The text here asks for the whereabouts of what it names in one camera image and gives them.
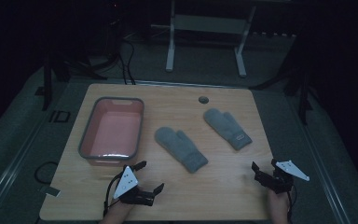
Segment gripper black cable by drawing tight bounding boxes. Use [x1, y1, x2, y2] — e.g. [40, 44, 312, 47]
[103, 172, 125, 217]
[286, 185, 296, 224]

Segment black cable loop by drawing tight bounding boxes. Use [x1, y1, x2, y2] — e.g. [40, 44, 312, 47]
[34, 161, 60, 185]

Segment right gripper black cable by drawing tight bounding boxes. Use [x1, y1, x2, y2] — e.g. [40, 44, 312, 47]
[286, 185, 296, 224]

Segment black tripod stand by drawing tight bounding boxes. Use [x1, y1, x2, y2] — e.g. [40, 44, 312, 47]
[251, 69, 314, 126]
[34, 50, 108, 112]

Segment person's right hand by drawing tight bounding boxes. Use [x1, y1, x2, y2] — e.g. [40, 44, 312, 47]
[267, 188, 293, 224]

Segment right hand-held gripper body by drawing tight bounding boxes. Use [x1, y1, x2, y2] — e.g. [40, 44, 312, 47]
[254, 160, 310, 195]

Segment black hanging cables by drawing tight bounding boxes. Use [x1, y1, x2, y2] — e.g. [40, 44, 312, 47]
[117, 36, 137, 86]

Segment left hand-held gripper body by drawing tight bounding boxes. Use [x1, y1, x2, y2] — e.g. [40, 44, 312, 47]
[113, 164, 156, 207]

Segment plain grey mitten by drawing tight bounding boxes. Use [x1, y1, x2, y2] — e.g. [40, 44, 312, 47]
[154, 125, 210, 175]

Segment pink basin with grey rim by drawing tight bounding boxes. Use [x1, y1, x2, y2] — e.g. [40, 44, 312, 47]
[77, 96, 145, 167]

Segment grey mitten with cuff label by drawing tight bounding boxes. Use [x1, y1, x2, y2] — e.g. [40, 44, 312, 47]
[202, 107, 253, 151]

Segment person's left hand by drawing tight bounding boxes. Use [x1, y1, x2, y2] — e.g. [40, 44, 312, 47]
[98, 199, 138, 224]

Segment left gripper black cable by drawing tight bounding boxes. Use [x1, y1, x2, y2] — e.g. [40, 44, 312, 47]
[103, 172, 125, 217]

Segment black rectangular floor frame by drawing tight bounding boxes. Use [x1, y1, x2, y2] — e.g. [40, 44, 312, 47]
[48, 109, 72, 124]

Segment white metal stand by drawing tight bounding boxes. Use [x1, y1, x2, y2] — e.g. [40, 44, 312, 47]
[150, 0, 258, 78]

